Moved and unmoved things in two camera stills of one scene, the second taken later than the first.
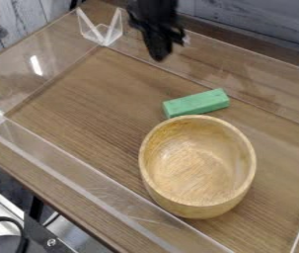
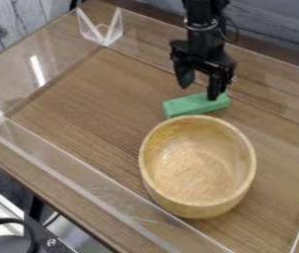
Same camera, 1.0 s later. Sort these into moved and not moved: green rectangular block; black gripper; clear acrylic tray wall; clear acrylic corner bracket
Moved: black gripper
Not moved: clear acrylic tray wall; green rectangular block; clear acrylic corner bracket
